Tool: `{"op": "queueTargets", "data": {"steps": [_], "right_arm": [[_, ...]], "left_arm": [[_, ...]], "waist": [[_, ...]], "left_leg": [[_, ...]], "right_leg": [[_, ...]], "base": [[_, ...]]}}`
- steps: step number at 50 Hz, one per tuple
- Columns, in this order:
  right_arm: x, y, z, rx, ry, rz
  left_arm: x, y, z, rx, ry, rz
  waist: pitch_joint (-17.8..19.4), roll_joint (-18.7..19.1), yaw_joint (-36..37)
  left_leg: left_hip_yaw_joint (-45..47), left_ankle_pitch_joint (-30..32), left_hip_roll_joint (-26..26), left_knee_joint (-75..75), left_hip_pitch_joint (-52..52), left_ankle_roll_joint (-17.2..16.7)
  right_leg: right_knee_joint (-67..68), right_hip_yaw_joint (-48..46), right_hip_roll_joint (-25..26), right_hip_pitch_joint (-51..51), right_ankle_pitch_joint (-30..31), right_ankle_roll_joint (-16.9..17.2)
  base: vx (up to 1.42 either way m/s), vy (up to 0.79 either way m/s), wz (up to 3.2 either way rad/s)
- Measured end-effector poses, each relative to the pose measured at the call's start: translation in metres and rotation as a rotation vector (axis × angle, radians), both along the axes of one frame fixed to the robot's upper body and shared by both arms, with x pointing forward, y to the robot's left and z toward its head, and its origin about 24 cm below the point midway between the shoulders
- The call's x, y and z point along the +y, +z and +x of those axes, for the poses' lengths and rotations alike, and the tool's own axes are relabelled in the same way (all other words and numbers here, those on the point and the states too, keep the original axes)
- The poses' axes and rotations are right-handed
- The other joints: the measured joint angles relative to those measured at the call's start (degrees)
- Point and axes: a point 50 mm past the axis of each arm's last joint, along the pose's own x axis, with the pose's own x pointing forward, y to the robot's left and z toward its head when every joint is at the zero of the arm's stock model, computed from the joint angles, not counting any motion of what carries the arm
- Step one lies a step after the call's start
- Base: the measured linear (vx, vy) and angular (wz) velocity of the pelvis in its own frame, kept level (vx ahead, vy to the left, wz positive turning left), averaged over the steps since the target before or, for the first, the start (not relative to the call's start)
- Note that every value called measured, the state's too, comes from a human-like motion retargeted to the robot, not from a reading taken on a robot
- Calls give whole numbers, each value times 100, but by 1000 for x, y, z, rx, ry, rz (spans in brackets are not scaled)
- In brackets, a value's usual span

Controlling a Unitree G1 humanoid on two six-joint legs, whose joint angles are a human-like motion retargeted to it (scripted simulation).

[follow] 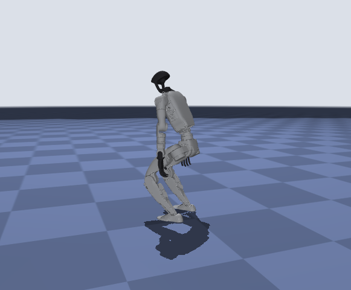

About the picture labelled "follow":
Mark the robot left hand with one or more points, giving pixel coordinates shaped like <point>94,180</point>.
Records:
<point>161,165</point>

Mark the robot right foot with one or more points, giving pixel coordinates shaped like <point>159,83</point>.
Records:
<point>191,207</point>

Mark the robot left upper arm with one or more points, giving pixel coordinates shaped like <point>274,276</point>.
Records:
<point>161,103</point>

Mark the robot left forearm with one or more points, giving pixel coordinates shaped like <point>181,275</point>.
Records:
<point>160,144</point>

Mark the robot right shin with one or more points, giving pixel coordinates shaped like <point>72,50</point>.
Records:
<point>176,187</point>

